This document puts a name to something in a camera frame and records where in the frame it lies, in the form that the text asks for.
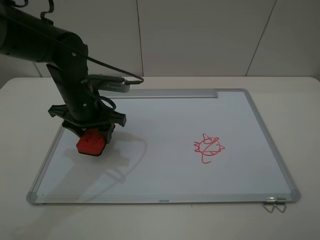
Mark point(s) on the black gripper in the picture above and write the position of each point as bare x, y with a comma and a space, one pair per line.
92, 115

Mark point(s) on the red whiteboard eraser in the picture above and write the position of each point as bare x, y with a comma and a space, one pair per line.
91, 143

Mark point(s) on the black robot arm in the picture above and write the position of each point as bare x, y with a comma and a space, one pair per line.
26, 37

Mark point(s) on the grey aluminium pen tray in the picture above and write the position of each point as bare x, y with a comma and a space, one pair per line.
161, 93

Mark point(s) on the left silver binder clip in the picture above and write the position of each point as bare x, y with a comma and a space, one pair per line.
269, 204

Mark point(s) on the silver binder clip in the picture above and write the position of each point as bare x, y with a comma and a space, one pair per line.
269, 204
280, 204

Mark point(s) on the right silver binder clip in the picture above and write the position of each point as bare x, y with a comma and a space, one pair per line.
280, 204

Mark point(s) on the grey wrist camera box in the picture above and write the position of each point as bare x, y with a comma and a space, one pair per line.
109, 83

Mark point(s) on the white whiteboard with aluminium frame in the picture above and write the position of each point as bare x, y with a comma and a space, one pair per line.
171, 150

